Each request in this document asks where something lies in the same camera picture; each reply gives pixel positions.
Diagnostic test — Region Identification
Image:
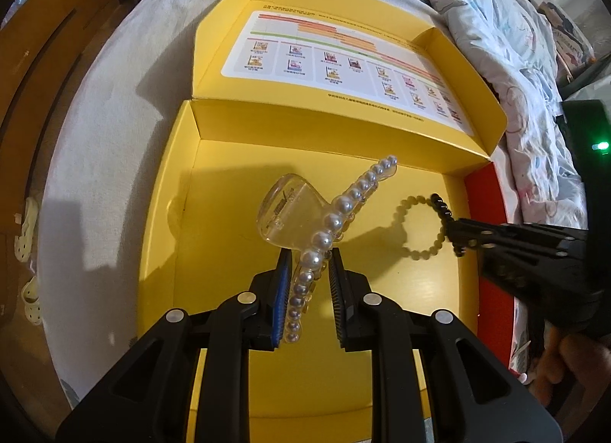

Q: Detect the wooden wardrobe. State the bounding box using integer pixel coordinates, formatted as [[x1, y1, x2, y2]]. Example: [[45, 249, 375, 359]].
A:
[[0, 0, 120, 215]]

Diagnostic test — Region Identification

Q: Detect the black bead bracelet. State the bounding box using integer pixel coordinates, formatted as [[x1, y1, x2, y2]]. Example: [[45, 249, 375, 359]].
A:
[[430, 192, 467, 259]]

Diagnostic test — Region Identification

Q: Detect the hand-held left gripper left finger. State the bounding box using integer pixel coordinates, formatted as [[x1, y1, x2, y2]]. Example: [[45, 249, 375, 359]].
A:
[[56, 247, 293, 443]]

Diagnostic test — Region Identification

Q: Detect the light blue printed quilt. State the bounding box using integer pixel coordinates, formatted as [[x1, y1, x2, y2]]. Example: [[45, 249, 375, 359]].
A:
[[415, 0, 597, 229]]

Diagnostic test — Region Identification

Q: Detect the printed pillow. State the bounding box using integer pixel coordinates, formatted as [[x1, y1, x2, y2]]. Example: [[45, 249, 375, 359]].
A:
[[539, 0, 597, 86]]

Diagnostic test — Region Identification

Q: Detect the clear pearl hair claw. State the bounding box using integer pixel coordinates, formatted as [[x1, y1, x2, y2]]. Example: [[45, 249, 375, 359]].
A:
[[255, 154, 399, 345]]

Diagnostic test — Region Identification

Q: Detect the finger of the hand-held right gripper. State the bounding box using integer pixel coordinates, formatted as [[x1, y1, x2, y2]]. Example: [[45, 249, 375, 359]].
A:
[[450, 218, 591, 254], [478, 251, 603, 330]]

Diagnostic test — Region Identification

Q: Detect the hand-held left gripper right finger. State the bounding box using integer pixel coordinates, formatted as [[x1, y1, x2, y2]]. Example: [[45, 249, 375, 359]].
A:
[[329, 248, 559, 443]]

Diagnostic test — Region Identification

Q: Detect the cream slipper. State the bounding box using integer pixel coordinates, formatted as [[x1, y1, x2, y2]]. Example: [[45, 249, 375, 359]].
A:
[[13, 197, 39, 263], [21, 276, 46, 324]]

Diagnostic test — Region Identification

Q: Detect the yellow cardboard box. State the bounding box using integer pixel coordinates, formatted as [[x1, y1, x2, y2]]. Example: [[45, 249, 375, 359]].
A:
[[136, 0, 521, 443]]

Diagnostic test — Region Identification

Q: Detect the person's right hand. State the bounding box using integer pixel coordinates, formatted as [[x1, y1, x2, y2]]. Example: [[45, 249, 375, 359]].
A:
[[530, 330, 611, 406]]

